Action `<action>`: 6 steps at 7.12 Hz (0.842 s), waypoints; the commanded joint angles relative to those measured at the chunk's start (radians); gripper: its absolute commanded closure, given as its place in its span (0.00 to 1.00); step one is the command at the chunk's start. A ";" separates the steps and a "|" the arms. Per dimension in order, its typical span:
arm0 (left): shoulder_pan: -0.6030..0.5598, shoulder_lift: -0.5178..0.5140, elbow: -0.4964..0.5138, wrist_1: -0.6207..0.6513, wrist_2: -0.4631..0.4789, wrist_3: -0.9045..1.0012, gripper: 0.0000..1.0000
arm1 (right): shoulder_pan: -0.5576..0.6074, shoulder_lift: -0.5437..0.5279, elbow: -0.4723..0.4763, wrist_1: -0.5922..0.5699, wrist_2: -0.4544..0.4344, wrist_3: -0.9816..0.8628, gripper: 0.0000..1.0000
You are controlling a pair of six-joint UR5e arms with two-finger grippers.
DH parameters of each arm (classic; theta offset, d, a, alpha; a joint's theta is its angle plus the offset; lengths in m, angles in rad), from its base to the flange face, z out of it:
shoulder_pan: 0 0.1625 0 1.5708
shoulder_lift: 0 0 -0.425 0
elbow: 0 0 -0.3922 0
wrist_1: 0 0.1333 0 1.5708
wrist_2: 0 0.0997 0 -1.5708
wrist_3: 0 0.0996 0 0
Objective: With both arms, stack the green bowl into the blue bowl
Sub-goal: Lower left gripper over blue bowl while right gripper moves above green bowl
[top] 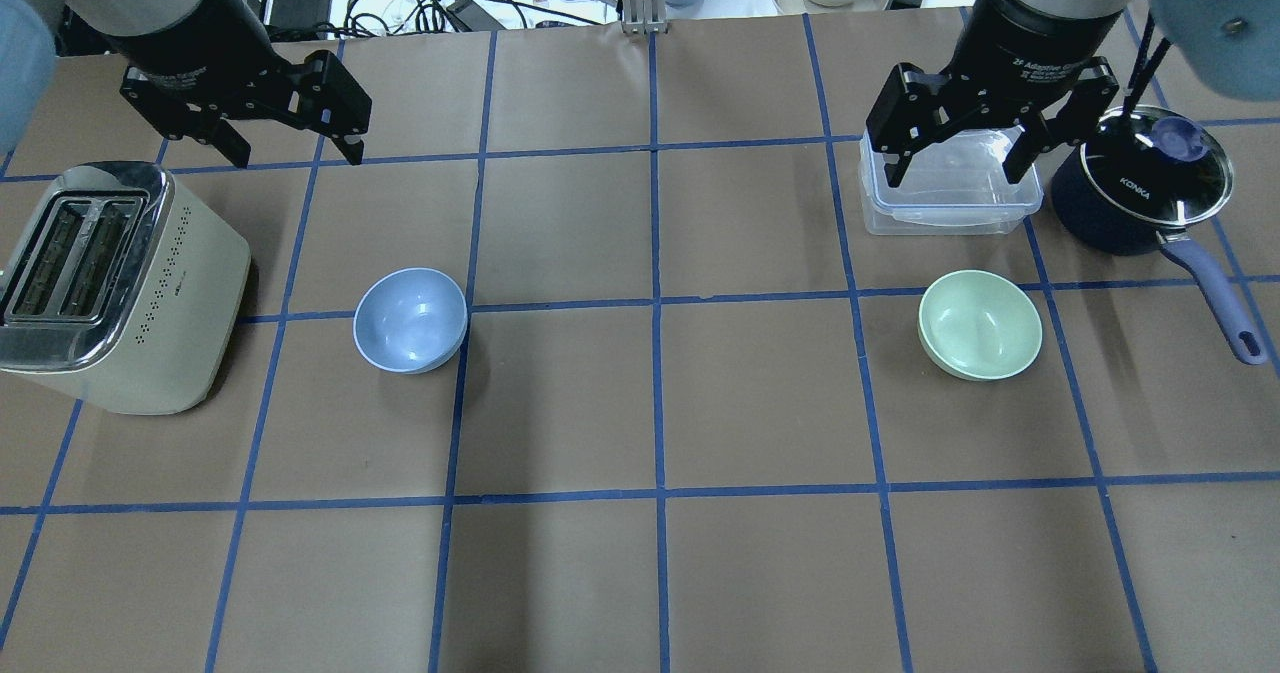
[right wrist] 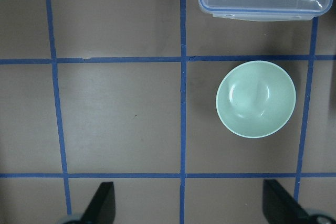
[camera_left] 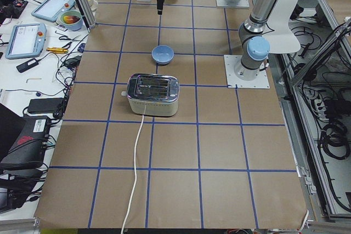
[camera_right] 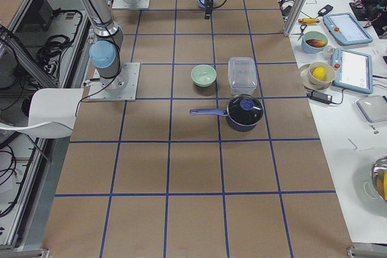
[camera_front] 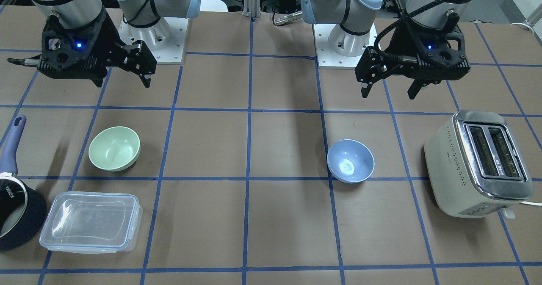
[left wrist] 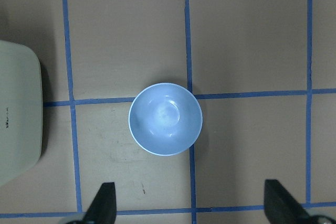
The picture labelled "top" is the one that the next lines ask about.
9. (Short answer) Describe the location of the blue pot with glass lid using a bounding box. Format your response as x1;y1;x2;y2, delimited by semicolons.
1050;104;1268;366

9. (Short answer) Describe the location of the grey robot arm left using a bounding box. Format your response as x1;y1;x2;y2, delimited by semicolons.
1;0;372;168

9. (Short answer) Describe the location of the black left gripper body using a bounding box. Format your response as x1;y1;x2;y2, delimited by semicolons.
76;0;305;131

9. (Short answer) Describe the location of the green bowl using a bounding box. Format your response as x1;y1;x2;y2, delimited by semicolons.
916;269;1044;383

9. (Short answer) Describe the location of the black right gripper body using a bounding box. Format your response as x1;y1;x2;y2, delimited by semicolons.
940;0;1119;131

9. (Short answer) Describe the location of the black power adapter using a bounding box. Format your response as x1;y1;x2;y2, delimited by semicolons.
444;0;504;32

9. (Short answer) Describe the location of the cream toaster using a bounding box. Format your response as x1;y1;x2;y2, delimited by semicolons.
1;161;252;415

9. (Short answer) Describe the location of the clear plastic container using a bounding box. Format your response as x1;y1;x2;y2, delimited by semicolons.
859;129;1044;235

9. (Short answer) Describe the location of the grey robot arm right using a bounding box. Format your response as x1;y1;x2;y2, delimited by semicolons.
867;0;1279;187

